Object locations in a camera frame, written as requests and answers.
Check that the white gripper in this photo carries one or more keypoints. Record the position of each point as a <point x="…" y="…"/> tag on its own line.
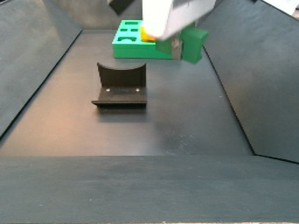
<point x="167" y="16"/>

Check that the green arch block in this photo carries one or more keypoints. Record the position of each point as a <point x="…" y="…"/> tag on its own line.
<point x="192" y="38"/>

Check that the green shape sorter board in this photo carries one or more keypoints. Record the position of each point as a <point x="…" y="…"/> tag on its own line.
<point x="130" y="47"/>

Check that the black curved fixture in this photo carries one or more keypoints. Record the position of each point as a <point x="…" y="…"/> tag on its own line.
<point x="122" y="86"/>

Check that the yellow wedge block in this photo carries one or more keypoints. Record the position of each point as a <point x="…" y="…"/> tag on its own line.
<point x="144" y="36"/>

